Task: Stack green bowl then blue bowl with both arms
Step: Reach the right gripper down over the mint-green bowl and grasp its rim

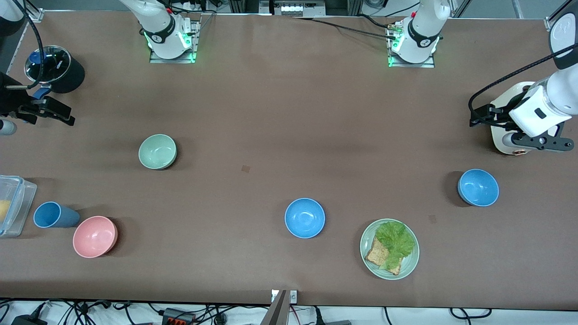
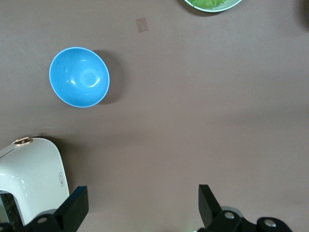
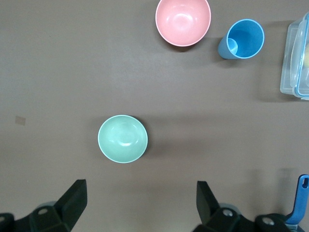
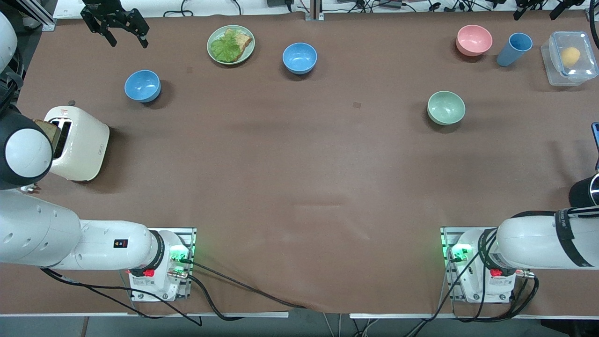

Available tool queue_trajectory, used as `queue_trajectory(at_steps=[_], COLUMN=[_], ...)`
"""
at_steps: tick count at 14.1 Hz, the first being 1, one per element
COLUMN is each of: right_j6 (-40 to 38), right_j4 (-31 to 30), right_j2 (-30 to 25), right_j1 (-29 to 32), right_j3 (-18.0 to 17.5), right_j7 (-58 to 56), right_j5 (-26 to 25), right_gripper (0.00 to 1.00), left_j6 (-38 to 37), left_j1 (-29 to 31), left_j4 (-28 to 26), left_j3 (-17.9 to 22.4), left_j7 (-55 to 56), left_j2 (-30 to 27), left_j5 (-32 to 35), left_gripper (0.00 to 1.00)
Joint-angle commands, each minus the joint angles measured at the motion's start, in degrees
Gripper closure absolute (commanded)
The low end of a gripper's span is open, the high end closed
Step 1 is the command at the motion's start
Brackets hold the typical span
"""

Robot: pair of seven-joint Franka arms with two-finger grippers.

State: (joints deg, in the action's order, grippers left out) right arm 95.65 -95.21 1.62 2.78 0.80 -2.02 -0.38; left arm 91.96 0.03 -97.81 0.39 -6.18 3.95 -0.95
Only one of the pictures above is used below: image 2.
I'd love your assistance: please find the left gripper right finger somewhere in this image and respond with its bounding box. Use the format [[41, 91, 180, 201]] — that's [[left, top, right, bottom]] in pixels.
[[197, 184, 293, 232]]

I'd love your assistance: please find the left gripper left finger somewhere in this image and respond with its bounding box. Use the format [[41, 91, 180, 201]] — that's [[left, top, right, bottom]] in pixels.
[[0, 185, 89, 232]]

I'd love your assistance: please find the blue plastic bowl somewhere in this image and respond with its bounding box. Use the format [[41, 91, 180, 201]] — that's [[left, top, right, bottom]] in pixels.
[[49, 46, 111, 108]]

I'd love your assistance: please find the white toaster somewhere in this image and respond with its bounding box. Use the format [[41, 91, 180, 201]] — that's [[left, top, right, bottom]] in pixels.
[[0, 136, 70, 227]]

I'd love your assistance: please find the brown tape patch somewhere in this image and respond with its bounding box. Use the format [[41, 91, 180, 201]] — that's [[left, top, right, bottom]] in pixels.
[[136, 17, 148, 33]]

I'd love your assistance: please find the pale green plate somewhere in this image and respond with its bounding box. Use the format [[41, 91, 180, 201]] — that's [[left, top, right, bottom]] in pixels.
[[183, 0, 242, 13]]

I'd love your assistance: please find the green lettuce leaf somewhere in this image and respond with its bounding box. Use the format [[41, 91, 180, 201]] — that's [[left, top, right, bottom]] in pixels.
[[190, 0, 230, 8]]

